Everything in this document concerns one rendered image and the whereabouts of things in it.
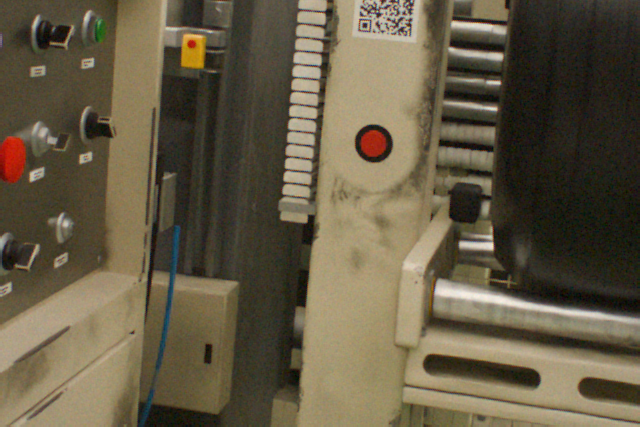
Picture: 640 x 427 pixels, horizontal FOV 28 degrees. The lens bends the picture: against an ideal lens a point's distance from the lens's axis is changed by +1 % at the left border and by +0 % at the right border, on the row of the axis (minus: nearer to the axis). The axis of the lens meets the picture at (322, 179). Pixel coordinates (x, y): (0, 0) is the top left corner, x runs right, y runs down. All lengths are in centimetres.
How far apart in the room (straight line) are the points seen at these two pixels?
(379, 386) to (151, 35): 50
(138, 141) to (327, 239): 27
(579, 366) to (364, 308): 27
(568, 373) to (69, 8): 65
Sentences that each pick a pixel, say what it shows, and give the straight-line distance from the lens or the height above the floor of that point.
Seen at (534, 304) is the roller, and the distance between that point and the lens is 143.
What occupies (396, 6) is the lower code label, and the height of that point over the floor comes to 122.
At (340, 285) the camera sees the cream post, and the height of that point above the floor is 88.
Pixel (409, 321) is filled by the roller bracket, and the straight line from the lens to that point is 141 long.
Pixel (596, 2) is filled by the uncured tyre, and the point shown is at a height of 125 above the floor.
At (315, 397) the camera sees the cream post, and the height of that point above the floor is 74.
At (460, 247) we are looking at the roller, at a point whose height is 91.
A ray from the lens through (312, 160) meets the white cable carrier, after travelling 156.
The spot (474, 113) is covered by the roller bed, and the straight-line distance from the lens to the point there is 187.
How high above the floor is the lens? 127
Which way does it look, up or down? 10 degrees down
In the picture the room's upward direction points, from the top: 5 degrees clockwise
